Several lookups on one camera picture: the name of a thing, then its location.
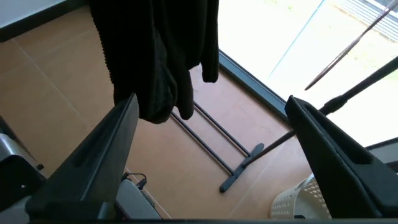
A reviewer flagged black knit garment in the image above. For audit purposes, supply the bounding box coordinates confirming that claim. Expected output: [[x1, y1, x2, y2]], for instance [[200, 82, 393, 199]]
[[89, 0, 220, 124]]

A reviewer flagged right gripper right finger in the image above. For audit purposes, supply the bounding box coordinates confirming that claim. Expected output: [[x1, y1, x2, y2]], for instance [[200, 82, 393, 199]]
[[284, 95, 398, 219]]

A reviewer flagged white laundry basket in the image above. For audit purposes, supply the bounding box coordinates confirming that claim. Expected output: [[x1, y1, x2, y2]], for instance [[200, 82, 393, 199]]
[[269, 174, 332, 220]]

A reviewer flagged window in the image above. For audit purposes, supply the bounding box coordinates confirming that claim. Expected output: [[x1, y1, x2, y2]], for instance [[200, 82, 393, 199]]
[[217, 0, 398, 175]]

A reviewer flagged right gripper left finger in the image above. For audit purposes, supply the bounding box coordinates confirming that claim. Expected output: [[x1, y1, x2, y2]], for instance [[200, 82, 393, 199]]
[[25, 92, 140, 220]]

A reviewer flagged black clothes rack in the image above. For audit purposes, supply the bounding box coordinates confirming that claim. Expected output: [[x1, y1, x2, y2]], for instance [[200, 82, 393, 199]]
[[169, 55, 398, 194]]

